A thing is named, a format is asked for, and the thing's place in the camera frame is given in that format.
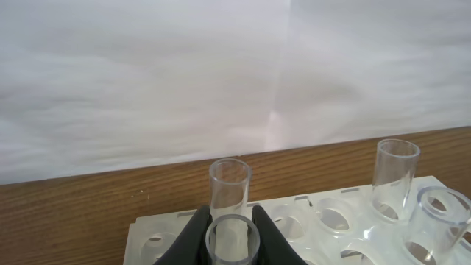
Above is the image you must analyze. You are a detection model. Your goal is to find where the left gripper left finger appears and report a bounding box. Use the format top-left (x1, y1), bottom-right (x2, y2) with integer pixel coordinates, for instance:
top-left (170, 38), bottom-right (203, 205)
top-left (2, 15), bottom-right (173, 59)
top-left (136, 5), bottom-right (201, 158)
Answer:
top-left (153, 205), bottom-right (213, 265)

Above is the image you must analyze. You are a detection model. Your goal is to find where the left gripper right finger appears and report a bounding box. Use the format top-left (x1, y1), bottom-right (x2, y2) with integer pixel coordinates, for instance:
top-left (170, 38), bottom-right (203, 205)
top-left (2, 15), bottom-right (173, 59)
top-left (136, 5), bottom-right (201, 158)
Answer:
top-left (251, 205), bottom-right (309, 265)

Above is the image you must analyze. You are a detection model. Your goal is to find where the clear test tube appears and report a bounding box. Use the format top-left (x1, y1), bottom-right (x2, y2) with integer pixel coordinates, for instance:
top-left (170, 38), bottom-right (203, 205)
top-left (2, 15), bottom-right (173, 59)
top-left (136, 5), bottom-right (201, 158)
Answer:
top-left (205, 213), bottom-right (261, 265)
top-left (370, 138), bottom-right (422, 224)
top-left (208, 158), bottom-right (253, 222)
top-left (402, 185), bottom-right (471, 265)

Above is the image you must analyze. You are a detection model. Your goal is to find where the white test tube rack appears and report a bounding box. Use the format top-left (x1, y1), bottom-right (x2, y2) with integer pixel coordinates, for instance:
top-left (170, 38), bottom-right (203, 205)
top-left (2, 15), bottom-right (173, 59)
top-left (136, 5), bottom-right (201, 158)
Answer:
top-left (122, 175), bottom-right (471, 265)

